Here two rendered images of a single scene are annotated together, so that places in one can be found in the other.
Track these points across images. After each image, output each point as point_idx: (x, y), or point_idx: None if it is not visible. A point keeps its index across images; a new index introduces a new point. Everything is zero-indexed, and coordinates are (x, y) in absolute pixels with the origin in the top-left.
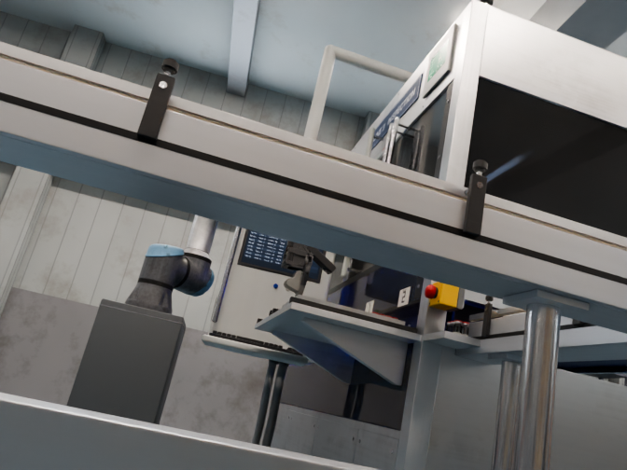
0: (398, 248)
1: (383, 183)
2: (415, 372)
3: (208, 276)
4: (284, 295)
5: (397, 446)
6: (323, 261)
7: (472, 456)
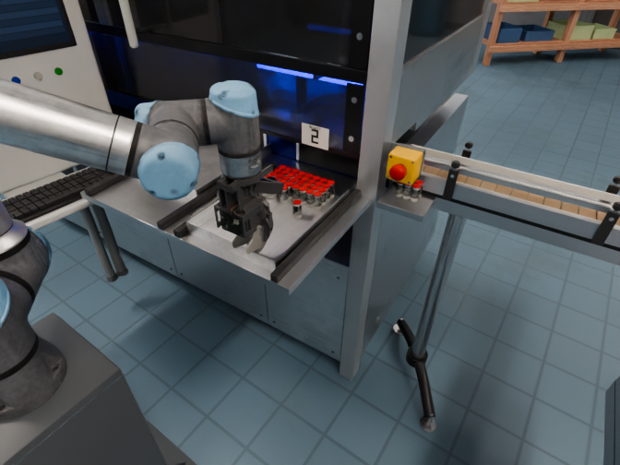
0: None
1: None
2: (366, 232)
3: (42, 248)
4: (37, 87)
5: (346, 276)
6: (272, 190)
7: (389, 245)
